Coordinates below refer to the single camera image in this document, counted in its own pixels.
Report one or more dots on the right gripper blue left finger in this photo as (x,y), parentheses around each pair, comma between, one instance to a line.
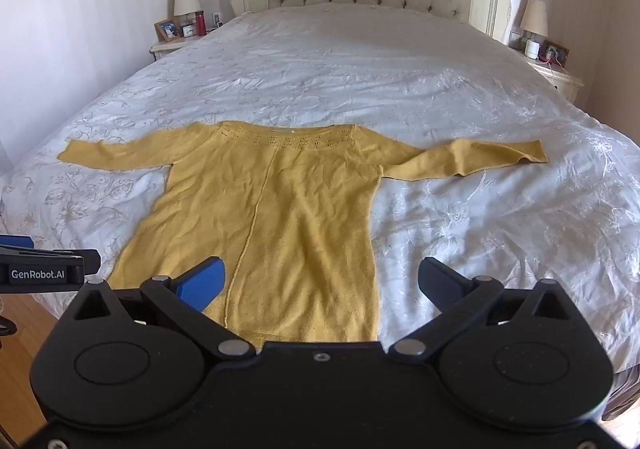
(182,302)

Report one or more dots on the left white nightstand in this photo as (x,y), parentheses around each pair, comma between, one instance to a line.
(162,49)

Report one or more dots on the small alarm clock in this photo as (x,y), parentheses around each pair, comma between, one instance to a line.
(188,30)

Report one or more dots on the right white nightstand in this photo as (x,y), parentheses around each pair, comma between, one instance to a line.
(569,86)

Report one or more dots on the red bottle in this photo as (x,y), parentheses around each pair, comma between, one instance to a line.
(200,23)

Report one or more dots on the yellow knit sweater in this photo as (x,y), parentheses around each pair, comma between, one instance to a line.
(287,211)

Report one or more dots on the right dark photo frame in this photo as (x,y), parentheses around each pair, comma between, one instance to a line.
(554,53)

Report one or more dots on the white cylinder speaker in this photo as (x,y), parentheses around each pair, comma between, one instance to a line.
(532,49)

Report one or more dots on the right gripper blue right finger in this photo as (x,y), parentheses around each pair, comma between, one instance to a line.
(462,303)

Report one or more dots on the wooden photo frame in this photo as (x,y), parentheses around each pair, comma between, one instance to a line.
(167,30)

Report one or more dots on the left cream table lamp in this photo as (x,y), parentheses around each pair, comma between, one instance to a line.
(185,11)

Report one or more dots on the white embroidered bedspread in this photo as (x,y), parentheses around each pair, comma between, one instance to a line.
(419,79)

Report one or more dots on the white nightstand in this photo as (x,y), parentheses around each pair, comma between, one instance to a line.
(569,86)
(162,49)

